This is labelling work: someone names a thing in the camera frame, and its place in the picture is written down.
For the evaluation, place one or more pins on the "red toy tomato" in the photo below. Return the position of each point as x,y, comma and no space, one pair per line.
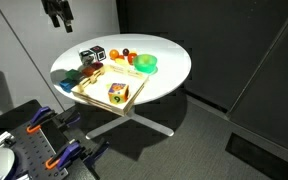
132,58

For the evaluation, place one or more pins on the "dark floor vent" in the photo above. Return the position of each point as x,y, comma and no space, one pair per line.
257,156

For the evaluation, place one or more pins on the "green plastic bowl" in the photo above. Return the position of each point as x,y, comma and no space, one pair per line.
145,63

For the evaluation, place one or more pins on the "silver aluminium rail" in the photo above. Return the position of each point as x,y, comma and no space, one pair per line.
0,138

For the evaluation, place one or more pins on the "dark purple toy plum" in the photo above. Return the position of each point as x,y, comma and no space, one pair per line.
125,51

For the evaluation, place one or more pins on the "orange toy fruit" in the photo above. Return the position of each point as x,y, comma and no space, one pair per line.
114,54

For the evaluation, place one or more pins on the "white table base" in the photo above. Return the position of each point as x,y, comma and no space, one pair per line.
144,124

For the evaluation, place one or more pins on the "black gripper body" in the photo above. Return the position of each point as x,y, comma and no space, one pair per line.
56,6

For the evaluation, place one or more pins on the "maroon building block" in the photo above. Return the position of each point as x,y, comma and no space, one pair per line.
97,65

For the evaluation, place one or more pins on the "black and white cube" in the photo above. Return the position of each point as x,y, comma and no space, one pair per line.
97,52
86,57

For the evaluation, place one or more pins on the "dark green building block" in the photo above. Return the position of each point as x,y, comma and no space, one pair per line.
72,74

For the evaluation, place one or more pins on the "colourful soft number cube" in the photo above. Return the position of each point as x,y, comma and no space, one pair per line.
118,94

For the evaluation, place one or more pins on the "blue building block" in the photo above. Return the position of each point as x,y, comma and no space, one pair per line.
67,85

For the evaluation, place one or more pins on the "black perforated mounting board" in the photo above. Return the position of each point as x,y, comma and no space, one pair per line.
34,153

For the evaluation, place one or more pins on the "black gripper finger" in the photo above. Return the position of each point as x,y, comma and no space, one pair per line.
68,24
56,21

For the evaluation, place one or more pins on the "light wooden tray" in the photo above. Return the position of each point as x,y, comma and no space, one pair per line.
97,90

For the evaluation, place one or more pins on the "orange building block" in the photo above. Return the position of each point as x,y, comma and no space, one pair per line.
88,70

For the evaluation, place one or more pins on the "yellow toy fruit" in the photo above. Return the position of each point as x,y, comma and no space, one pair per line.
120,61

